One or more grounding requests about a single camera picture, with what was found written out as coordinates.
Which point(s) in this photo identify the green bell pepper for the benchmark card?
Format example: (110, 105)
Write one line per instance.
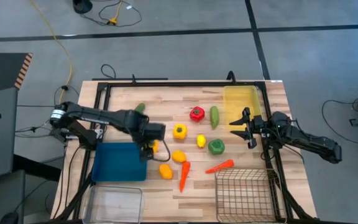
(216, 147)

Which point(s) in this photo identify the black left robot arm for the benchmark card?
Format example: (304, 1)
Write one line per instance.
(82, 112)

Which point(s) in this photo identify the clear plastic bin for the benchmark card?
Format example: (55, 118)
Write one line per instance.
(113, 205)

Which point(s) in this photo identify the black metal table frame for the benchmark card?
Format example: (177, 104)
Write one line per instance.
(182, 84)

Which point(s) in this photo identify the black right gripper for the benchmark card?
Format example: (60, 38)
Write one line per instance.
(258, 127)

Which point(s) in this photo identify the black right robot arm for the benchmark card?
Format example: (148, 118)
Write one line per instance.
(306, 140)

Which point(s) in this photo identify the large hazard striped floor mat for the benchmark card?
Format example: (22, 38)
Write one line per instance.
(5, 71)

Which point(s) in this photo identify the black computer mouse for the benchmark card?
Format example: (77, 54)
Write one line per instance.
(8, 218)

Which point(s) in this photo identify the dark green cucumber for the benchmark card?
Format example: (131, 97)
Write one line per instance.
(140, 107)

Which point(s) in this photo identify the orange carrot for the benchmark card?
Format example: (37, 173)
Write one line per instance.
(224, 165)
(184, 174)

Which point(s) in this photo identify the grey keyboard tray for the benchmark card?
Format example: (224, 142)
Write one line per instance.
(8, 199)

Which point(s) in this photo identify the blue plastic bin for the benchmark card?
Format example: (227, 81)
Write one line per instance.
(117, 165)

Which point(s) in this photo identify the yellow translucent plastic bin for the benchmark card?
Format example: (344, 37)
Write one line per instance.
(238, 99)

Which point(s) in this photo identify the light green cucumber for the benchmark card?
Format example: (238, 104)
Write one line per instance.
(214, 118)

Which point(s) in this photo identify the bright yellow lemon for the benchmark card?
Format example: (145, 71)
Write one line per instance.
(201, 141)

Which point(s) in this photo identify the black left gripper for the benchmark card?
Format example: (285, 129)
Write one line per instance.
(157, 132)

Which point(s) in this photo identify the black round stand base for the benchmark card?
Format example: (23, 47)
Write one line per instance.
(82, 5)

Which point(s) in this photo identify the yellow plug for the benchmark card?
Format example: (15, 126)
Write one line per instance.
(113, 21)

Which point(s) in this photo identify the orange yellow lemon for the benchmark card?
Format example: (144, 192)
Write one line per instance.
(179, 156)
(166, 171)

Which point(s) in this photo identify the red bell pepper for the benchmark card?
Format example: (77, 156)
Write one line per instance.
(197, 114)

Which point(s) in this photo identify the yellow bell pepper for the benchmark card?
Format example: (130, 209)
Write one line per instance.
(155, 147)
(180, 132)

